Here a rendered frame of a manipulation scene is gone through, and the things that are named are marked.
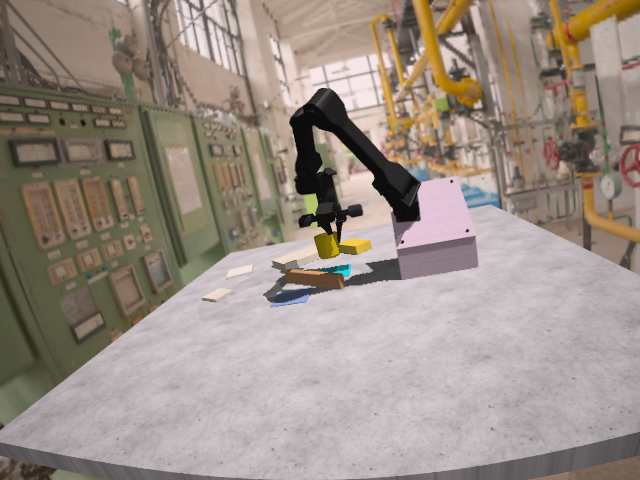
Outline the beige flat rectangular slab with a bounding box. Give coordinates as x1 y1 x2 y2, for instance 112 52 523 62
271 246 321 271

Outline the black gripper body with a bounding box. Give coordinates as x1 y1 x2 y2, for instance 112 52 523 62
298 190 363 228

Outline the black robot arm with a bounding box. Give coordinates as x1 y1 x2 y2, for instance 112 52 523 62
289 88 421 224

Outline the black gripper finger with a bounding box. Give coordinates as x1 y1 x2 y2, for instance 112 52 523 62
335 217 347 243
317 222 333 235

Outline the yellow rectangular block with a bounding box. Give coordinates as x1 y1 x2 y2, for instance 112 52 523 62
339 239 372 255

